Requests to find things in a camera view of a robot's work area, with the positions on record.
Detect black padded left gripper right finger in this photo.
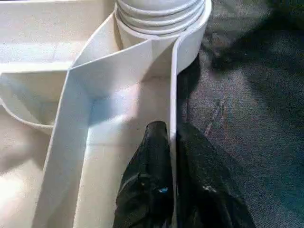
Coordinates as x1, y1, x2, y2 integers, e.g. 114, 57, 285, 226
175, 123, 257, 228

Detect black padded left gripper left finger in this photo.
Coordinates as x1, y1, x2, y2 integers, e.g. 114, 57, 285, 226
113, 121, 174, 228

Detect white plastic table top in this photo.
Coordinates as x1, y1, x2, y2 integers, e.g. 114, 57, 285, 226
0, 0, 213, 228

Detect white plastic table leg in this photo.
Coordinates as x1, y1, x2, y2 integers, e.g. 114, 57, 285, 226
115, 0, 206, 37

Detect black work mat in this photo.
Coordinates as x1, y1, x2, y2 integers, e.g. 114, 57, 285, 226
176, 0, 304, 228

